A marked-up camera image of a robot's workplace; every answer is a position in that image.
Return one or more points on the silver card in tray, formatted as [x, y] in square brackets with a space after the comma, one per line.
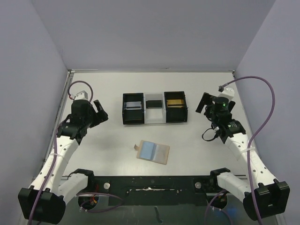
[133, 105]

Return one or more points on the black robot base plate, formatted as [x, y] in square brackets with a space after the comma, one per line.
[149, 191]

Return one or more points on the white middle tray compartment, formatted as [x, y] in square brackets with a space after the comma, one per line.
[157, 115]

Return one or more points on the black card in tray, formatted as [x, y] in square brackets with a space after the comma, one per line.
[152, 104]

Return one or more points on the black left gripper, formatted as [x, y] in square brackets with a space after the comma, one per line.
[101, 116]

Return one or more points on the black tray compartment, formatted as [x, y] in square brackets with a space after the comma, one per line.
[176, 115]
[132, 117]

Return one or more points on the black left tray compartment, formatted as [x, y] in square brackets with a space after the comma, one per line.
[132, 117]

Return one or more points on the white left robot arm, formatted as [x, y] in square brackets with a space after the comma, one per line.
[46, 198]

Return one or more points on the black right tray compartment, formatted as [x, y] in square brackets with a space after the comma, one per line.
[176, 115]

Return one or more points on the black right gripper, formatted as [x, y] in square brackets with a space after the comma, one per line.
[208, 107]

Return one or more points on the aluminium table edge rail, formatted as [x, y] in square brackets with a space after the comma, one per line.
[64, 97]

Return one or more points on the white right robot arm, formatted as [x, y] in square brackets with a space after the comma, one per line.
[263, 195]

